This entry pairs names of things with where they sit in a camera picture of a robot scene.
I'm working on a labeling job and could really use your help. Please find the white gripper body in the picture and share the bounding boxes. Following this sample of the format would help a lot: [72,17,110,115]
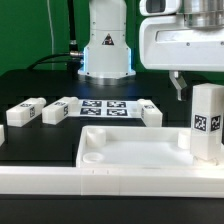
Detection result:
[139,15,224,72]

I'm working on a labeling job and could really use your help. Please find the white desk top tray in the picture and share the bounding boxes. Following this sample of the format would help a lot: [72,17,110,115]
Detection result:
[76,126,224,169]

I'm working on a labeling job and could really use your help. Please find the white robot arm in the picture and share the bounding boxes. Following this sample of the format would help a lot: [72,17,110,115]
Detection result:
[78,0,224,96]

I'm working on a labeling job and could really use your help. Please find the white fiducial marker sheet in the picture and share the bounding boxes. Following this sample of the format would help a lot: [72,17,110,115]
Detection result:
[69,99,141,118]

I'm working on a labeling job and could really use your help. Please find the black cable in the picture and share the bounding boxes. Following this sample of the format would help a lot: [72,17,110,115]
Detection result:
[27,50,85,70]

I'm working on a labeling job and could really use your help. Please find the white block left edge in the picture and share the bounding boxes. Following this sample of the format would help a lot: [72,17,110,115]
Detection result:
[0,125,5,146]

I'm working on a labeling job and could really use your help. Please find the white cable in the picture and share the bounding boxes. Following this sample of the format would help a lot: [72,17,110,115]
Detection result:
[46,0,56,70]

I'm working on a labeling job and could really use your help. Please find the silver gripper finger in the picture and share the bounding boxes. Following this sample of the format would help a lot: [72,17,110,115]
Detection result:
[169,71,187,101]

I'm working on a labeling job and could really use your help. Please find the white front fence bar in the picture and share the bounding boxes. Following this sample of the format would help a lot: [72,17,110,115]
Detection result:
[0,166,224,198]

